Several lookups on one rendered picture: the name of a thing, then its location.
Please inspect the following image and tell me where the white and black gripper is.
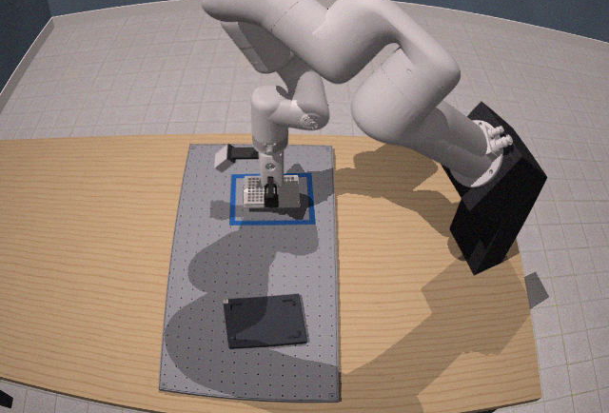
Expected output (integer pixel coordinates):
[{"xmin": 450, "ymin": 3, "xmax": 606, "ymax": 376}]
[{"xmin": 253, "ymin": 143, "xmax": 288, "ymax": 207}]

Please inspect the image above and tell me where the blue tape outline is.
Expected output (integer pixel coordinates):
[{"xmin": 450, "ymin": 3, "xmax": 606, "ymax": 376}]
[{"xmin": 229, "ymin": 173, "xmax": 315, "ymax": 226}]

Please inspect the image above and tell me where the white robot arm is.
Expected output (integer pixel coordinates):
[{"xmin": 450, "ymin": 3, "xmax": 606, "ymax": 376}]
[{"xmin": 202, "ymin": 0, "xmax": 513, "ymax": 187}]

